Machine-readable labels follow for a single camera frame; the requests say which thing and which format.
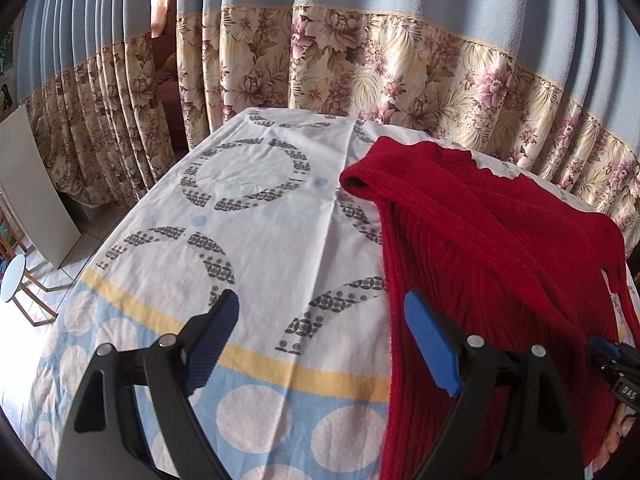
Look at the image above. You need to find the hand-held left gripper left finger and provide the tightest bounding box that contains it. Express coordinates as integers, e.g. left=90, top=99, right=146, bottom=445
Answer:
left=55, top=289, right=241, bottom=480

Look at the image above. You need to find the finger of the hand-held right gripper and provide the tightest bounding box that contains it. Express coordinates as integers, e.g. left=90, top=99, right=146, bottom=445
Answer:
left=586, top=336, right=626, bottom=373

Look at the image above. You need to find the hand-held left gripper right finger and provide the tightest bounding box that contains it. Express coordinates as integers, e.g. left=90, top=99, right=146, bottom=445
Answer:
left=402, top=290, right=586, bottom=480

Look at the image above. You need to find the red knit sweater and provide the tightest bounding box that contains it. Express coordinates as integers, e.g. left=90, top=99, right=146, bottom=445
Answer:
left=339, top=136, right=633, bottom=480

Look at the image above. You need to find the person's right hand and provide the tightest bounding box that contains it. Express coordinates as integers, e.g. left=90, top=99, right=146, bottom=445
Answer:
left=602, top=405, right=640, bottom=468

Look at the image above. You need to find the printed bed sheet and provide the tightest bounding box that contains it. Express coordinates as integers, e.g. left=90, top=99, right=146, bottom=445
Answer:
left=25, top=107, right=640, bottom=480

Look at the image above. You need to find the white round stool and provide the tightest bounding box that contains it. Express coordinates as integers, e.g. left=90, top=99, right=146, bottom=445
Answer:
left=0, top=254, right=61, bottom=328

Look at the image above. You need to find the white board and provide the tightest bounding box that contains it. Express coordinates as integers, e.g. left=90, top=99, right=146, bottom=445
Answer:
left=0, top=102, right=83, bottom=270

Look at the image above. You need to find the blue floral curtain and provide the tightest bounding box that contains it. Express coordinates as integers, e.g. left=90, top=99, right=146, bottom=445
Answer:
left=175, top=0, right=640, bottom=241
left=15, top=0, right=171, bottom=211

